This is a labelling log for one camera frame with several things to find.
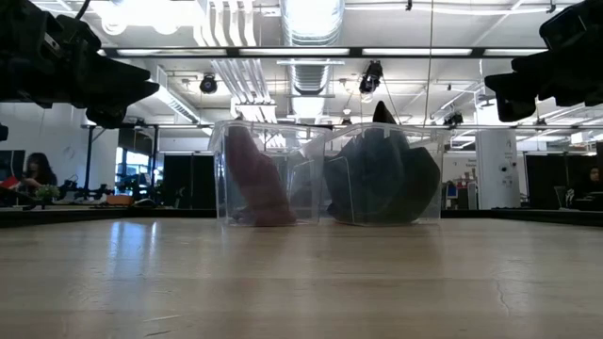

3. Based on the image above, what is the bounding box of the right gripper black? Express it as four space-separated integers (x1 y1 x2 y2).
484 0 603 124

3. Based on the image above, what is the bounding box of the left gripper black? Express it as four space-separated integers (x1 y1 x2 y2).
0 0 161 130

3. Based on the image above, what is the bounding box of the olive green cap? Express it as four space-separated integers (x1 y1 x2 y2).
324 101 411 225
376 145 442 225

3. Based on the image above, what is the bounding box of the maroon knit hat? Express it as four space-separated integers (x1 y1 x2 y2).
224 125 298 227

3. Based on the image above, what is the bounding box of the white round pillar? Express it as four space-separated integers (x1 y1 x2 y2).
474 127 522 211

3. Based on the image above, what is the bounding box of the clear plastic container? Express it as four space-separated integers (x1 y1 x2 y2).
208 120 334 227
324 121 451 226

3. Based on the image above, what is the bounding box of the black ceiling spotlight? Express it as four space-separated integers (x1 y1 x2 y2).
358 59 384 95
198 73 220 95

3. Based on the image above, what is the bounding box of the person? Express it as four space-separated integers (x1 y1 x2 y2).
18 152 59 189
567 165 603 212

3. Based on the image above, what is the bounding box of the small green potted plant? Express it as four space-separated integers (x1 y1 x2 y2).
35 184 61 208

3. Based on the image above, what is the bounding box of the black metal table frame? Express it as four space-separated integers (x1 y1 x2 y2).
0 206 603 230

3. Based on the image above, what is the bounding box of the black overhead frame beam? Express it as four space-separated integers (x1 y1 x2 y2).
101 45 550 59

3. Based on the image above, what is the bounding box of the silver ceiling air duct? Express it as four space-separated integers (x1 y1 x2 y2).
280 0 347 95

